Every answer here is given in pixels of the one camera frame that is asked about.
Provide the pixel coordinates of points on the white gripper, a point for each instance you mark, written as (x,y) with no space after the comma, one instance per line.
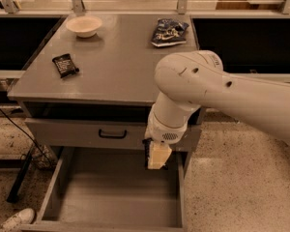
(162,130)

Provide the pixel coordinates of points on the dark blue rxbar wrapper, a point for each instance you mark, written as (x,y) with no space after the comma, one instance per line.
(146,143)

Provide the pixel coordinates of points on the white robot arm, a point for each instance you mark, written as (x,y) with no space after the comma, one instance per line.
(190,80)

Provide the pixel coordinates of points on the open grey lower drawer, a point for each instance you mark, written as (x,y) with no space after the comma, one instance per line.
(106,190)

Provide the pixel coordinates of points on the grey drawer cabinet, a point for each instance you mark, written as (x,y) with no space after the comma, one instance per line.
(115,82)

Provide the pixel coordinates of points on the closed grey upper drawer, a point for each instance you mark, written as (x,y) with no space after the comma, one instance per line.
(82,133)

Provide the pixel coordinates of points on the blue chip bag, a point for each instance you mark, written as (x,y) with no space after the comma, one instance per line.
(169,32)

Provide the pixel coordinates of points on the black snack bar wrapper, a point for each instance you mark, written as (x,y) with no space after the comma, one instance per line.
(65,65)

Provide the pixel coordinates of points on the white bowl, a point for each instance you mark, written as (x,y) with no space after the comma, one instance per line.
(84,26)

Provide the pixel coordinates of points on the black metal leg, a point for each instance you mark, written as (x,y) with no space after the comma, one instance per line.
(13,195)

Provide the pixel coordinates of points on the white shoe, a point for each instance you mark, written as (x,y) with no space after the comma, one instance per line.
(25,216)

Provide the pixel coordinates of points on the black drawer handle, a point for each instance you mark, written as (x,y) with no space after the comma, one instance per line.
(112,134)

